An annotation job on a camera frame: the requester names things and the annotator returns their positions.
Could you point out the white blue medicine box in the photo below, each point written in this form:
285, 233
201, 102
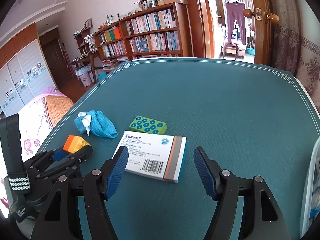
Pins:
154, 156

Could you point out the small wooden side shelf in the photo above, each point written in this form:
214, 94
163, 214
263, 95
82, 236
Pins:
87, 55

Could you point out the wooden door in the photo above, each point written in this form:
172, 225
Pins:
264, 19

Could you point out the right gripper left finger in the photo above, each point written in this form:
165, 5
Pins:
99, 186

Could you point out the green dotted toy brick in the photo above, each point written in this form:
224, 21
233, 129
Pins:
148, 125

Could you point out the cotton swab clear bag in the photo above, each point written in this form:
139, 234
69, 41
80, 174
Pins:
314, 211

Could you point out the blue folded cloth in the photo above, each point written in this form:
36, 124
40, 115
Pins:
96, 123

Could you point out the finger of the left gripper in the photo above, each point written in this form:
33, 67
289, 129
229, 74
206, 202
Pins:
72, 160
59, 154

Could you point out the wooden bookshelf with books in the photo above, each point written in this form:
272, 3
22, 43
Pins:
158, 31

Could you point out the pink waste bin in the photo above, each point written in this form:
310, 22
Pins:
85, 79

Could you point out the green table mat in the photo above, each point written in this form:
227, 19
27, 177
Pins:
251, 119

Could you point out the orange yellow toy brick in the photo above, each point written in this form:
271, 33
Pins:
74, 143

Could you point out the clear plastic bowl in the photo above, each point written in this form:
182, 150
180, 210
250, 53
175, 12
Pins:
307, 194

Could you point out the white sliding wardrobe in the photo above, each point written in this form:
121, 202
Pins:
25, 76

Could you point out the patterned curtain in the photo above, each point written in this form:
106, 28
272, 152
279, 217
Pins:
296, 43

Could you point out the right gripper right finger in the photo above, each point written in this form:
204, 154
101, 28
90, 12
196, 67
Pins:
223, 187

